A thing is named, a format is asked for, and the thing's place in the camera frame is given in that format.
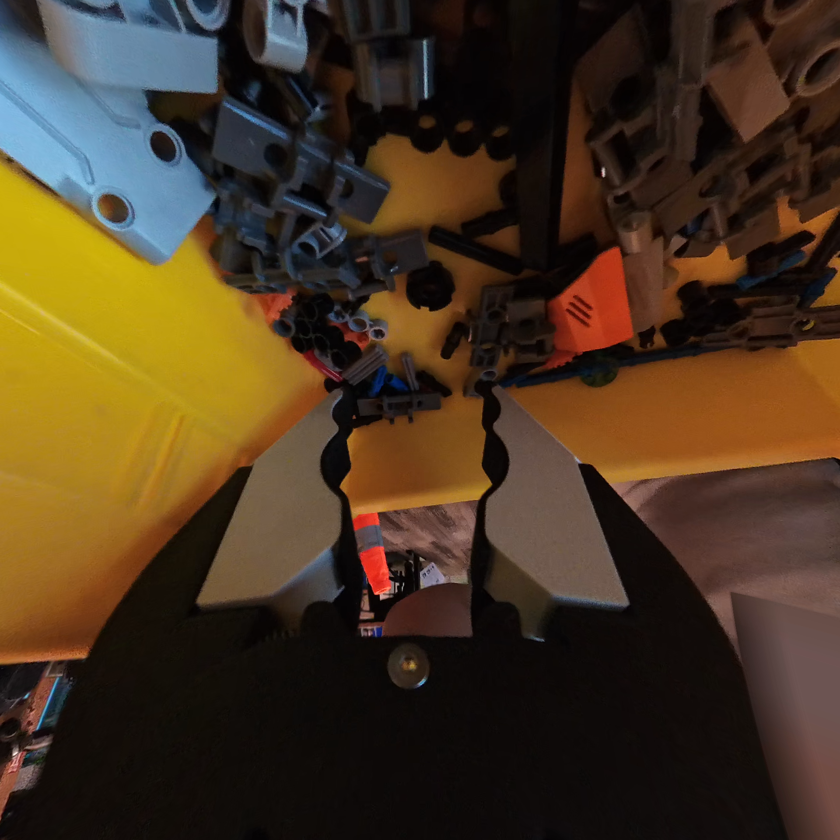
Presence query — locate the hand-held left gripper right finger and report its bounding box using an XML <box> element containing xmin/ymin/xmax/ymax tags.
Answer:
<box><xmin>469</xmin><ymin>384</ymin><xmax>631</xmax><ymax>642</ymax></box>

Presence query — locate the orange plastic object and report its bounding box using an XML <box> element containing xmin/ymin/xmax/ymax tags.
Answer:
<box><xmin>352</xmin><ymin>513</ymin><xmax>393</xmax><ymax>596</ymax></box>

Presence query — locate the orange vented panel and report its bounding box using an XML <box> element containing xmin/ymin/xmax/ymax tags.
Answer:
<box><xmin>546</xmin><ymin>247</ymin><xmax>636</xmax><ymax>358</ymax></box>

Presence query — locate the grey panel plate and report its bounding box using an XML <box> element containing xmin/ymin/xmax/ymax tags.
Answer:
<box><xmin>0</xmin><ymin>26</ymin><xmax>219</xmax><ymax>265</ymax></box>

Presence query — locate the yellow plastic parts bin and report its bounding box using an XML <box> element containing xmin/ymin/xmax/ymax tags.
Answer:
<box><xmin>0</xmin><ymin>85</ymin><xmax>840</xmax><ymax>664</ymax></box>

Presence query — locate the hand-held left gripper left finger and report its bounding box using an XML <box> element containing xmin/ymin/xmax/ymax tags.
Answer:
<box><xmin>196</xmin><ymin>387</ymin><xmax>365</xmax><ymax>634</ymax></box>

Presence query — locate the pile of dark building parts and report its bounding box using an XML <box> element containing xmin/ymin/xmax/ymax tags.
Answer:
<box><xmin>0</xmin><ymin>0</ymin><xmax>840</xmax><ymax>424</ymax></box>

